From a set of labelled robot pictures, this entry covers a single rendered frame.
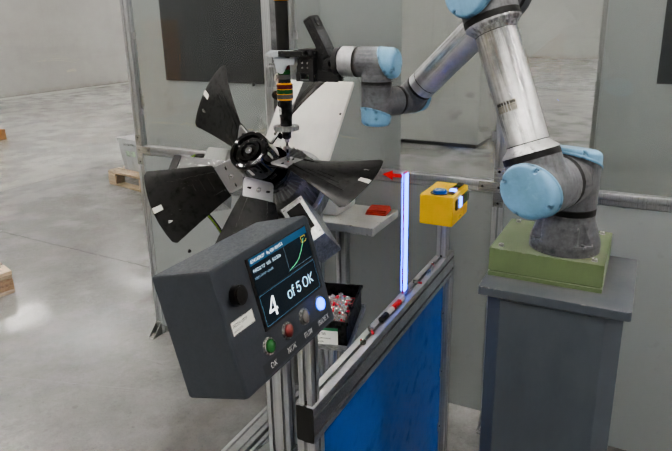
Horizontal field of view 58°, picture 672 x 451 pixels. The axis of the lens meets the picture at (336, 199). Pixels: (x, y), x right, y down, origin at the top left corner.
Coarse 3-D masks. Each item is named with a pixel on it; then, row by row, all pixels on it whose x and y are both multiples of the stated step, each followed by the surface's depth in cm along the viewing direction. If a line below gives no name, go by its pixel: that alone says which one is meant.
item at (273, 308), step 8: (272, 288) 90; (264, 296) 89; (272, 296) 90; (280, 296) 92; (264, 304) 88; (272, 304) 90; (280, 304) 92; (264, 312) 88; (272, 312) 90; (280, 312) 91; (272, 320) 89
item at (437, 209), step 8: (440, 184) 187; (448, 184) 187; (464, 184) 186; (424, 192) 179; (432, 192) 178; (456, 192) 178; (464, 192) 183; (424, 200) 177; (432, 200) 176; (440, 200) 175; (448, 200) 174; (424, 208) 178; (432, 208) 177; (440, 208) 175; (448, 208) 174; (464, 208) 185; (424, 216) 178; (432, 216) 177; (440, 216) 176; (448, 216) 175; (456, 216) 178; (432, 224) 178; (440, 224) 177; (448, 224) 176
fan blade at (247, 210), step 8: (240, 200) 165; (248, 200) 166; (256, 200) 167; (264, 200) 168; (240, 208) 164; (248, 208) 165; (256, 208) 166; (264, 208) 167; (272, 208) 169; (232, 216) 163; (240, 216) 163; (248, 216) 164; (256, 216) 165; (264, 216) 166; (272, 216) 167; (232, 224) 162; (240, 224) 162; (248, 224) 163; (224, 232) 161; (232, 232) 161
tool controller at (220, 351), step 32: (256, 224) 104; (288, 224) 97; (192, 256) 91; (224, 256) 85; (256, 256) 88; (288, 256) 95; (160, 288) 85; (192, 288) 82; (224, 288) 82; (256, 288) 87; (288, 288) 94; (320, 288) 102; (192, 320) 83; (224, 320) 81; (256, 320) 87; (288, 320) 93; (320, 320) 100; (192, 352) 85; (224, 352) 82; (256, 352) 86; (288, 352) 92; (192, 384) 87; (224, 384) 84; (256, 384) 85
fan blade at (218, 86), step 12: (216, 72) 188; (216, 84) 187; (228, 84) 183; (204, 96) 192; (216, 96) 186; (228, 96) 182; (216, 108) 186; (228, 108) 181; (204, 120) 193; (216, 120) 188; (228, 120) 182; (216, 132) 189; (228, 132) 183; (228, 144) 186
